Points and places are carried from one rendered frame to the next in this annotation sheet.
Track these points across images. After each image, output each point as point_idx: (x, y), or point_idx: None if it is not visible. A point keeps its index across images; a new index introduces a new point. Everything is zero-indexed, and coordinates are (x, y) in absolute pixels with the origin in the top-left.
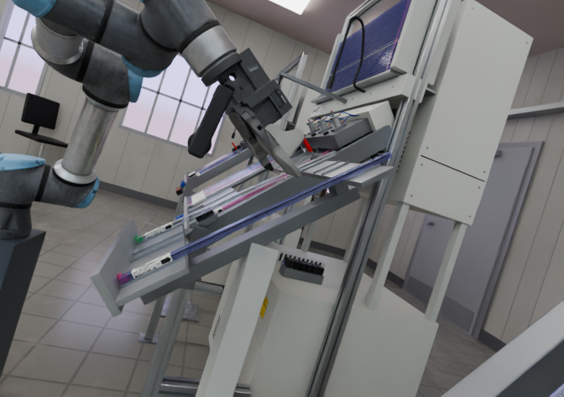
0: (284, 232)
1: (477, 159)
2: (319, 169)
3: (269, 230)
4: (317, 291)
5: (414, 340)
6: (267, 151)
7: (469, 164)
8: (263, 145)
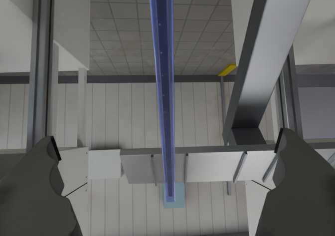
0: (250, 24)
1: (251, 194)
2: (276, 159)
3: (263, 1)
4: (322, 8)
5: (241, 44)
6: (50, 196)
7: (253, 189)
8: (33, 225)
